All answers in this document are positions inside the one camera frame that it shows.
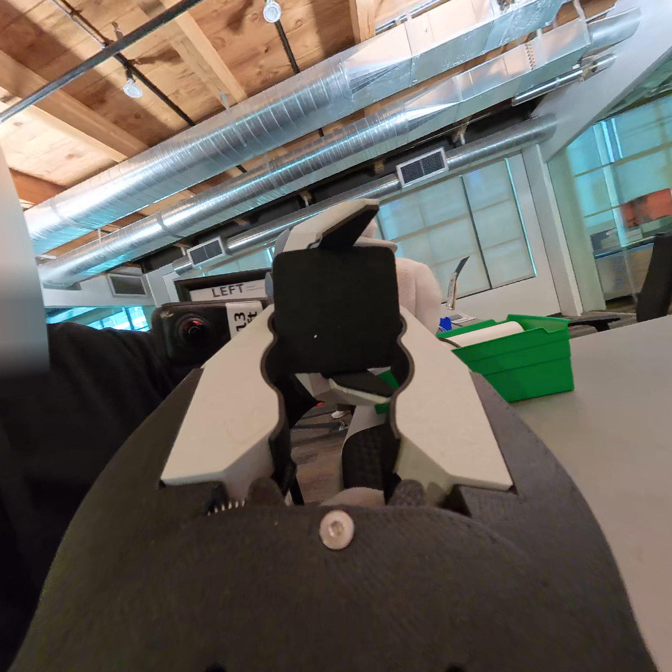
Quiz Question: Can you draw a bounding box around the large silver spiral duct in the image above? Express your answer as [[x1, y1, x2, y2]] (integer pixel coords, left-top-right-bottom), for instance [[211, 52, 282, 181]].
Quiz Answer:
[[39, 52, 617, 287], [23, 0, 644, 258]]

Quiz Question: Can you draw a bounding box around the green plastic bin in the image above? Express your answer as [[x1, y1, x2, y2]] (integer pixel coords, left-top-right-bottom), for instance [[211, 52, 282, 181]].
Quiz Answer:
[[436, 314, 574, 404]]

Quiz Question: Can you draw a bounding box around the person's left hand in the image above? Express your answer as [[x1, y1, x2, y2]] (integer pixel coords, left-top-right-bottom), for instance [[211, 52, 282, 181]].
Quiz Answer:
[[362, 218, 442, 337]]

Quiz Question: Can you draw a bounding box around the slim silver spiral duct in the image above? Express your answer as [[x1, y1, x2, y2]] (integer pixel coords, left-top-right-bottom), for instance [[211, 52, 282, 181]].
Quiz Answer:
[[226, 113, 557, 253]]

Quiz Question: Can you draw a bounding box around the black framed marker poster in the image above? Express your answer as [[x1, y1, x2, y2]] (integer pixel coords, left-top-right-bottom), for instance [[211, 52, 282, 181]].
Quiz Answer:
[[173, 270, 275, 304]]

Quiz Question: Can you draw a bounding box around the black office chair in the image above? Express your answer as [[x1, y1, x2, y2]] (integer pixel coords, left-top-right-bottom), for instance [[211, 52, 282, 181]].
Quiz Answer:
[[569, 233, 672, 333]]

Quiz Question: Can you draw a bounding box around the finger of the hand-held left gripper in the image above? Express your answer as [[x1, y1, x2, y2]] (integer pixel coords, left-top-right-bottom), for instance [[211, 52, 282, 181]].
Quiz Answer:
[[294, 370, 401, 417], [275, 198, 381, 254]]

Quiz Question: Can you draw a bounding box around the white duct vent grille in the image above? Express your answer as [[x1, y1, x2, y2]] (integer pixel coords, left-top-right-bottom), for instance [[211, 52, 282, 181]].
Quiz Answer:
[[396, 148, 449, 188], [186, 237, 224, 267]]

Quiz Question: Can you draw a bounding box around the blue black foam eraser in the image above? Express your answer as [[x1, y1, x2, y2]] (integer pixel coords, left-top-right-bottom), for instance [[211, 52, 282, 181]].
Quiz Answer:
[[272, 246, 404, 382]]

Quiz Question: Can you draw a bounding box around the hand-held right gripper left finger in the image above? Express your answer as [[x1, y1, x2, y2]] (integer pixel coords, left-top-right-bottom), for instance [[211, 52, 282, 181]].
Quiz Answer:
[[160, 307, 295, 505]]

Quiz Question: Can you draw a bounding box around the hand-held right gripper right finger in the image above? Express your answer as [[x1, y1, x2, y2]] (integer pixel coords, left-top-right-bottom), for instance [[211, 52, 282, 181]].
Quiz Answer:
[[388, 308, 515, 502]]

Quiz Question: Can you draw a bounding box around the white paper roll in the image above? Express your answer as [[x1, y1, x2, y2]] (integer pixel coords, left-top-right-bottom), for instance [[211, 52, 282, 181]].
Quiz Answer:
[[453, 320, 527, 349]]

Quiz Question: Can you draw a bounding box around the wall vent grille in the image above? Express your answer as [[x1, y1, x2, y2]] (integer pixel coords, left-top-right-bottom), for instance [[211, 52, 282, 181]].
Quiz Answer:
[[107, 273, 145, 297]]

